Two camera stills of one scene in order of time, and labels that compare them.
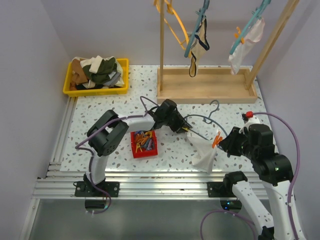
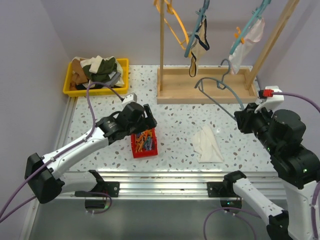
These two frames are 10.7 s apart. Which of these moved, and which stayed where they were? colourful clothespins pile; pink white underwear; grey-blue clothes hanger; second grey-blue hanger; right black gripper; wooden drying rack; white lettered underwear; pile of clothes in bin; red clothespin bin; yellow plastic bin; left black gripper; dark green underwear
Moved: white lettered underwear; right black gripper; left black gripper; grey-blue clothes hanger
Stayed: red clothespin bin; pile of clothes in bin; colourful clothespins pile; dark green underwear; second grey-blue hanger; pink white underwear; yellow plastic bin; wooden drying rack
